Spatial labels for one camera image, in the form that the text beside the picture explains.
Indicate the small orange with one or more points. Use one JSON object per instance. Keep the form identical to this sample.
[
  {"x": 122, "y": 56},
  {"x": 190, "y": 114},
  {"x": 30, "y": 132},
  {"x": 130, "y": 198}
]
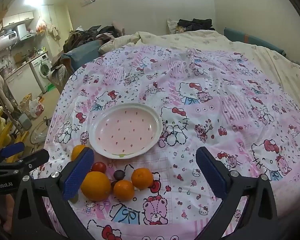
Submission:
[
  {"x": 123, "y": 190},
  {"x": 142, "y": 178}
]

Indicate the white washing machine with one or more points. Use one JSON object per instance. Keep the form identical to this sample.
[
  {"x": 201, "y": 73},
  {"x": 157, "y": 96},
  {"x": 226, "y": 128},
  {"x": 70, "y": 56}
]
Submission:
[{"x": 41, "y": 67}]

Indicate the white red plastic bag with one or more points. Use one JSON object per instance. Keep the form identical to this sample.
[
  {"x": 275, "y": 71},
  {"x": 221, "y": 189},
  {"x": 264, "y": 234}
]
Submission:
[{"x": 36, "y": 107}]

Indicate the pink cartoon-cat printed blanket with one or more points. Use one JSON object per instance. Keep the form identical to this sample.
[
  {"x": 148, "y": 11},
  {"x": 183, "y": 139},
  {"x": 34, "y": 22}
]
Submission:
[{"x": 190, "y": 120}]

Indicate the large orange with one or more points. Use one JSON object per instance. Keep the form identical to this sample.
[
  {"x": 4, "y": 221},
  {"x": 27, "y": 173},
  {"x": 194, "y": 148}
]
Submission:
[
  {"x": 95, "y": 186},
  {"x": 77, "y": 151}
]

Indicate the green floor mat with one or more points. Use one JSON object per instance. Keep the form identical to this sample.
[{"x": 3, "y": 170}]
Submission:
[{"x": 50, "y": 88}]

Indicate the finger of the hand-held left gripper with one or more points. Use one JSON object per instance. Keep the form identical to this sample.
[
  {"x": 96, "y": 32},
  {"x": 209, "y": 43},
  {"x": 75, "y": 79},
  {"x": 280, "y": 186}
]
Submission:
[
  {"x": 32, "y": 160},
  {"x": 12, "y": 149}
]

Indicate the grey draped jacket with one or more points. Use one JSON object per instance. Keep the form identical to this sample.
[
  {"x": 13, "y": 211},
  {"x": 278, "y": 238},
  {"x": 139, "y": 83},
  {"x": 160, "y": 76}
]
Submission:
[{"x": 60, "y": 71}]

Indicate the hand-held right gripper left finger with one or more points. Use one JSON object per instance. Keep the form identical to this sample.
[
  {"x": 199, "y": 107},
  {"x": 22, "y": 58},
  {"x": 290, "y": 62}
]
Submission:
[{"x": 77, "y": 173}]

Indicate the dark purple grape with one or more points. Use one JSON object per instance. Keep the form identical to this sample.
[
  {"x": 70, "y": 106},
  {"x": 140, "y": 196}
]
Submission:
[{"x": 119, "y": 174}]

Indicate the dark folded clothes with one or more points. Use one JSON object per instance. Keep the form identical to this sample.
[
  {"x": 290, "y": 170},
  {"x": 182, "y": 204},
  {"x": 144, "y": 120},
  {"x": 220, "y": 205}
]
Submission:
[{"x": 196, "y": 23}]

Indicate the white wall cabinets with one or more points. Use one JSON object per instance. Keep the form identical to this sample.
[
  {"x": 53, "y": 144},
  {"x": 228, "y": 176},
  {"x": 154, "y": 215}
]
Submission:
[{"x": 18, "y": 18}]

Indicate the printed pillow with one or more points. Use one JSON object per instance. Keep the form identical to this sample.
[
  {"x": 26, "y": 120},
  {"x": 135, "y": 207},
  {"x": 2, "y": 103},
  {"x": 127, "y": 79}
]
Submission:
[{"x": 173, "y": 26}]

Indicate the hanging orange plastic bag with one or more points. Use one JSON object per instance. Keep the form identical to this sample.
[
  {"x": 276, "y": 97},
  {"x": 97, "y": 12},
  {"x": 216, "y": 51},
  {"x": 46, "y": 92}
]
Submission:
[{"x": 42, "y": 25}]

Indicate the red cherry tomato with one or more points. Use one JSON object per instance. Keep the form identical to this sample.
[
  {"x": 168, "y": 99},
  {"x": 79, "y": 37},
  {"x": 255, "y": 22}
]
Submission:
[{"x": 99, "y": 167}]

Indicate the yellow wooden rack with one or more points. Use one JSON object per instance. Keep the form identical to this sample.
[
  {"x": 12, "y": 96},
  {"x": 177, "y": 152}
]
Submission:
[{"x": 0, "y": 132}]

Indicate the person's left hand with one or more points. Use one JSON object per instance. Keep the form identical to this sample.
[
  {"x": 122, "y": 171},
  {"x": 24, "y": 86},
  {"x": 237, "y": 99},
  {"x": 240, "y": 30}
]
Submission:
[{"x": 6, "y": 207}]

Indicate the range hood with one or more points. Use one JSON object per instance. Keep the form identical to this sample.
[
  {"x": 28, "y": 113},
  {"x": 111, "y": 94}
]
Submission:
[{"x": 25, "y": 32}]

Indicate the pink strawberry-print plate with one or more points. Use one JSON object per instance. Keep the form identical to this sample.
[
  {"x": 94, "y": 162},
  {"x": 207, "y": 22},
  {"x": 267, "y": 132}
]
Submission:
[{"x": 126, "y": 130}]

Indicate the hanging beige cloth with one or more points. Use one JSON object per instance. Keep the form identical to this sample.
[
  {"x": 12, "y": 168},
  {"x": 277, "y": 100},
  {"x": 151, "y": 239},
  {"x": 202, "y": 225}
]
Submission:
[{"x": 55, "y": 32}]

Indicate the grey box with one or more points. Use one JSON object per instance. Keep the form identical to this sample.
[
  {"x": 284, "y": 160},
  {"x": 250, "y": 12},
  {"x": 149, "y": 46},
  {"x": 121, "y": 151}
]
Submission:
[{"x": 25, "y": 121}]

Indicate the white water heater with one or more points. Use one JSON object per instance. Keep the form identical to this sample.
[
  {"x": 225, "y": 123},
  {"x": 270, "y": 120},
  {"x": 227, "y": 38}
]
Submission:
[{"x": 6, "y": 41}]

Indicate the pile of dark clothes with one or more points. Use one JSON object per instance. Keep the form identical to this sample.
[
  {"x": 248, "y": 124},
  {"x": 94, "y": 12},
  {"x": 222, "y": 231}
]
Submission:
[{"x": 90, "y": 35}]

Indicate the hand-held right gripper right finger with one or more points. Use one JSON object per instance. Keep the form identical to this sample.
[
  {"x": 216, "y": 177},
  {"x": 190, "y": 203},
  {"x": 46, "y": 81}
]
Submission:
[{"x": 212, "y": 177}]

